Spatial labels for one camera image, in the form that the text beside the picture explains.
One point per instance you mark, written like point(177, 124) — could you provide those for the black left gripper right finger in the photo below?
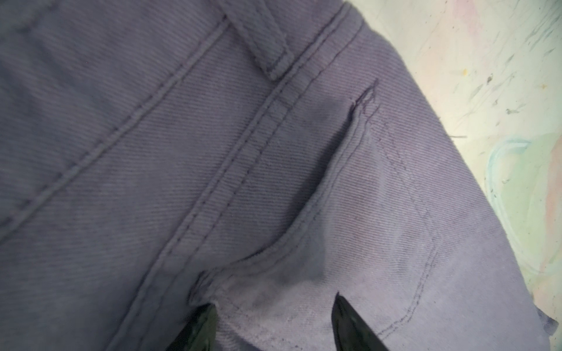
point(351, 332)

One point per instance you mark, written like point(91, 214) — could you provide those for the purple trousers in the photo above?
point(260, 156)

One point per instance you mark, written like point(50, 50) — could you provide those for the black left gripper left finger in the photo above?
point(200, 332)

